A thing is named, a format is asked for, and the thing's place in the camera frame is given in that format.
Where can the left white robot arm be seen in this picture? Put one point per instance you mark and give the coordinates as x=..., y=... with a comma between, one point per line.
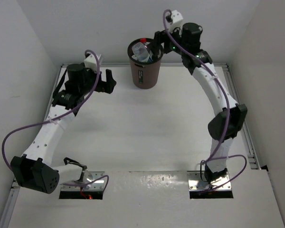
x=33, y=169

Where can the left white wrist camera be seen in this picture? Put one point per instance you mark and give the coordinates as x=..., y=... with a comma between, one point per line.
x=90, y=61

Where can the red-label clear water bottle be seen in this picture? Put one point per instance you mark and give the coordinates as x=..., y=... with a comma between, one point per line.
x=144, y=41

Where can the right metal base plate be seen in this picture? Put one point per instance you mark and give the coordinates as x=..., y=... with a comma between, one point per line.
x=197, y=182

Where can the aluminium frame rail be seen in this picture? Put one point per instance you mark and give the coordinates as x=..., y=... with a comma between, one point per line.
x=240, y=114

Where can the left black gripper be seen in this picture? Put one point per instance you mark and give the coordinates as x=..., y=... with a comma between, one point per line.
x=106, y=86

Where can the metal base plate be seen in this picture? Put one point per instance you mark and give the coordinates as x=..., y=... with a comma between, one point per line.
x=94, y=181
x=197, y=182

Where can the brown plastic waste bin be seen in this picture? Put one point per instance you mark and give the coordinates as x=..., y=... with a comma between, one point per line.
x=144, y=74

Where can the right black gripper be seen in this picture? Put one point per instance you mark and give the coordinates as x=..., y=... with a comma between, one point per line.
x=160, y=37

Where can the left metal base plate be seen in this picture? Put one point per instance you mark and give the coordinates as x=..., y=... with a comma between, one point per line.
x=94, y=181

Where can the blue-label clear water bottle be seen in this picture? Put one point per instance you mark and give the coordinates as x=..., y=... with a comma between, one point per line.
x=141, y=53

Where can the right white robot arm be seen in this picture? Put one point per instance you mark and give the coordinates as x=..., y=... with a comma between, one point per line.
x=229, y=115

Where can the small black-cap clear bottle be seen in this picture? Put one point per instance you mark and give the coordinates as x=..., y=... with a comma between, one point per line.
x=150, y=56

